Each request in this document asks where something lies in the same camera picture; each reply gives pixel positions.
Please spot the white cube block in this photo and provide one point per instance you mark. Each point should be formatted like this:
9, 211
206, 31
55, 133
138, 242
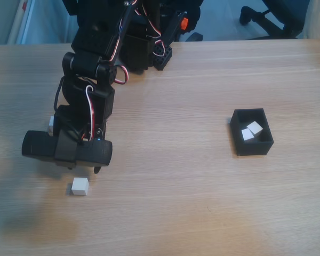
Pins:
80, 186
247, 134
255, 127
51, 124

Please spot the black open box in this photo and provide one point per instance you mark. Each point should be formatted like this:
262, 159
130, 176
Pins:
256, 149

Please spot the black oval webcam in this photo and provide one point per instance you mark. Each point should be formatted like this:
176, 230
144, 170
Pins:
37, 146

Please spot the white board with red mark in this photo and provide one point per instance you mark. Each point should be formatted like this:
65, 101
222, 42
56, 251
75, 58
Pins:
42, 24

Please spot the black clamp with orange button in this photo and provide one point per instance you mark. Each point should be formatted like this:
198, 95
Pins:
184, 23

